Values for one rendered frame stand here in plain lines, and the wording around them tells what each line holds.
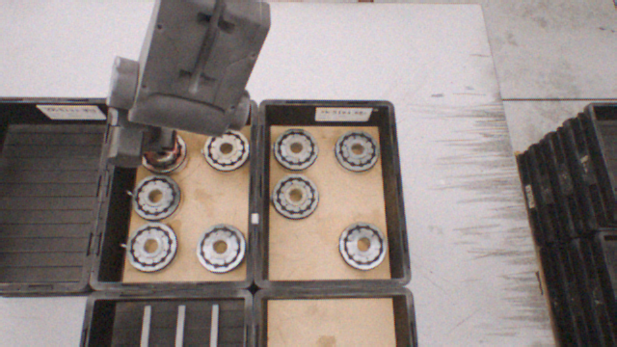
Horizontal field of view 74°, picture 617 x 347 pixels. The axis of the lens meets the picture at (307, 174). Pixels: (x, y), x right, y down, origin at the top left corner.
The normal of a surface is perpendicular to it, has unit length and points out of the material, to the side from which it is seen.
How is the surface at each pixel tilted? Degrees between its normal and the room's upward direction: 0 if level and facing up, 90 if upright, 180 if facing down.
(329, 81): 0
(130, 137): 28
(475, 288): 0
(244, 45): 65
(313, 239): 0
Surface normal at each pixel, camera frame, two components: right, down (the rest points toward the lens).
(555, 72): 0.05, -0.33
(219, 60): 0.27, 0.68
